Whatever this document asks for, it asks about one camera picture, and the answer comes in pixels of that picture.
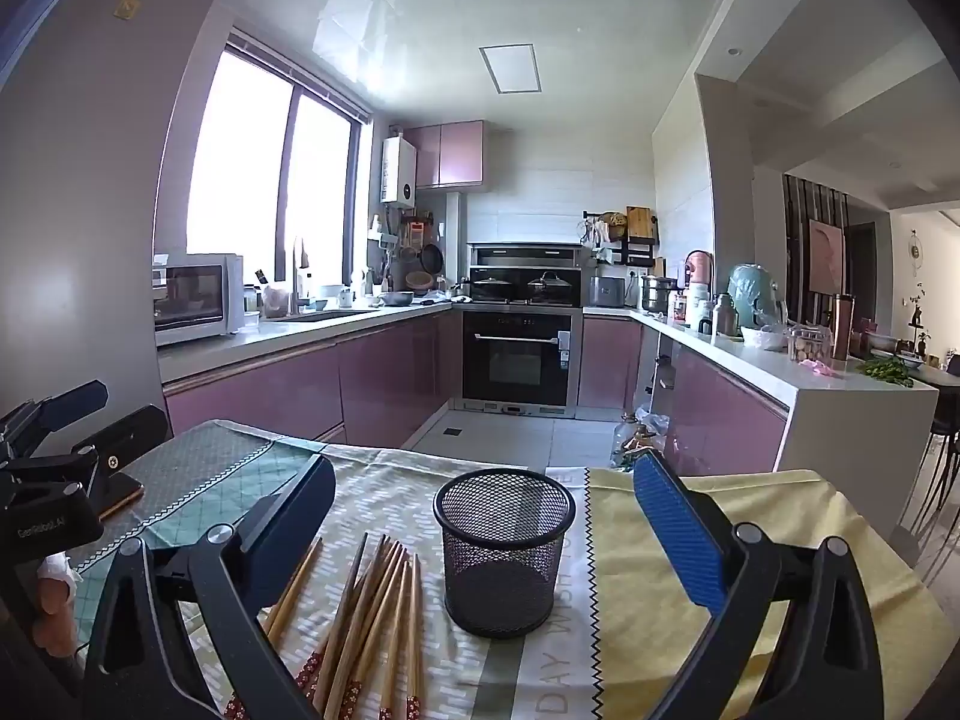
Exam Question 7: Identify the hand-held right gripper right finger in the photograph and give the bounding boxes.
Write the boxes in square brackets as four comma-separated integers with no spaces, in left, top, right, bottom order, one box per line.
[632,450,886,720]

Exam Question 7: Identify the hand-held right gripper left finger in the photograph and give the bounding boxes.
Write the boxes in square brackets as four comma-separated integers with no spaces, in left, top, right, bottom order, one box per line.
[84,456,337,720]

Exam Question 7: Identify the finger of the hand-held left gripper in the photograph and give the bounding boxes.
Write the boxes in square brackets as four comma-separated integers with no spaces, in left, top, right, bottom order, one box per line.
[0,405,170,496]
[0,380,110,460]

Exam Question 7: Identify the bunch of wooden chopsticks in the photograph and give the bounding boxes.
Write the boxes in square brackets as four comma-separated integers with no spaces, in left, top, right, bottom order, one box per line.
[223,532,425,720]

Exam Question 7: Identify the black mesh pen holder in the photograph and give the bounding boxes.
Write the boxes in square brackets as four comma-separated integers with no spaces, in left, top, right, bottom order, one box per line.
[433,469,577,638]

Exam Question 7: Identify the person's left hand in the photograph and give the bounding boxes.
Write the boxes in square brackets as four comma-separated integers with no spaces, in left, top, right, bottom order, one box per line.
[34,553,82,653]

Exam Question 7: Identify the black smartphone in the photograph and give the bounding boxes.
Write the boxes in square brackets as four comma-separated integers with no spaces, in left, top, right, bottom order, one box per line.
[96,469,145,521]

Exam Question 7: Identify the patterned tablecloth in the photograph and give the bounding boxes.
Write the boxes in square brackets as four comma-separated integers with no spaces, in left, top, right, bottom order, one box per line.
[71,420,608,720]

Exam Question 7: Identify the yellow cloth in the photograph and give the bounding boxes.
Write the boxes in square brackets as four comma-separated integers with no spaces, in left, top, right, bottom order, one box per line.
[585,467,938,720]

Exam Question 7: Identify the pink base cabinets with sink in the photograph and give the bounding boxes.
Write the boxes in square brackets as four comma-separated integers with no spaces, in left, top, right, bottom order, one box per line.
[161,311,462,451]

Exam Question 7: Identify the pink peninsula base cabinets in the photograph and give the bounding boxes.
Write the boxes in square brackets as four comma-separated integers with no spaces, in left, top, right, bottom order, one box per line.
[581,315,792,477]

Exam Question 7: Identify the white microwave oven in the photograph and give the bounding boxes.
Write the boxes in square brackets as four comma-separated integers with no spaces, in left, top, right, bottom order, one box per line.
[154,253,245,346]

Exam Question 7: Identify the grey refrigerator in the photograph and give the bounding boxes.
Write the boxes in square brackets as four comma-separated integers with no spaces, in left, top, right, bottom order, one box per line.
[0,0,233,421]

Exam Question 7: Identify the kitchen sink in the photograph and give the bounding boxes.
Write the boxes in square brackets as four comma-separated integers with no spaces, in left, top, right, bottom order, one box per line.
[277,306,380,323]

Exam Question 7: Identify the clear plastic food box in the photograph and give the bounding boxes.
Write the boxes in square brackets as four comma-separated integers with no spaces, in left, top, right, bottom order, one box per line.
[785,324,832,362]

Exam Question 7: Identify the black built-in oven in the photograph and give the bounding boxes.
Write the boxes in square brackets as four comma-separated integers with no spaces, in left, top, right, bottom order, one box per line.
[460,307,584,412]

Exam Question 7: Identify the steel kitchen faucet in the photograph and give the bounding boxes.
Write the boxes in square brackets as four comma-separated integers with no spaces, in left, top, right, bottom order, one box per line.
[289,236,312,316]

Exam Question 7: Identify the steel steamer pot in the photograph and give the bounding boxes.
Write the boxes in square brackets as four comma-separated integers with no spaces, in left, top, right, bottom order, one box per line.
[640,275,680,314]

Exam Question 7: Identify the green air fryer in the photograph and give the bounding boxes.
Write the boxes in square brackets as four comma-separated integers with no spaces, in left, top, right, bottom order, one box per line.
[727,264,785,331]

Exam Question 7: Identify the loose green vegetables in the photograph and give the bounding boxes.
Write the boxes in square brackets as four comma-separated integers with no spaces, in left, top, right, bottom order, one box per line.
[855,356,916,389]

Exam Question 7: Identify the copper tumbler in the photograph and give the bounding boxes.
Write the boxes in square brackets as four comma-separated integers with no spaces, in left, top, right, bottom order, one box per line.
[829,292,856,361]

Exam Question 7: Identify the black dining chair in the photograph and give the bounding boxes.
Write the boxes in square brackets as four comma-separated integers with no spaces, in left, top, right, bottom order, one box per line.
[904,431,960,533]

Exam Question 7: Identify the kitchen window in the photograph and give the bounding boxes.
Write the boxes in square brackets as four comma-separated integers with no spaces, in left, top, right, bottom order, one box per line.
[184,26,372,293]

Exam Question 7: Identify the wooden slat partition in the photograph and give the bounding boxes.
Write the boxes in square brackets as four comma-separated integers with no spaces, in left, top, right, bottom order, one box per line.
[784,174,851,331]

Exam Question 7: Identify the steel integrated stove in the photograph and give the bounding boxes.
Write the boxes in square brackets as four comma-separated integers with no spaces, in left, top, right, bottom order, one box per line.
[466,241,584,308]

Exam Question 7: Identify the white water heater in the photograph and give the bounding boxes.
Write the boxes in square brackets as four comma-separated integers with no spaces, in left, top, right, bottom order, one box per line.
[380,136,418,205]

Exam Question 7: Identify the square ceiling light panel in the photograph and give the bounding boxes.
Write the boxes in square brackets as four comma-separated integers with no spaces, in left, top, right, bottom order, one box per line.
[480,45,542,95]

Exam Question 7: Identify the black wall rack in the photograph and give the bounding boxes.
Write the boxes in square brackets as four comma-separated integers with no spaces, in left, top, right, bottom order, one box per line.
[581,206,661,265]

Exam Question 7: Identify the pink wall picture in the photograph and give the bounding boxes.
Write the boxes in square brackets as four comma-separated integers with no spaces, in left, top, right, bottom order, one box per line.
[808,219,847,293]

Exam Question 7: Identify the pink wall cabinet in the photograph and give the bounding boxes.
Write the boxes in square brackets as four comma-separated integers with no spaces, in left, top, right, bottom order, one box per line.
[403,120,486,190]

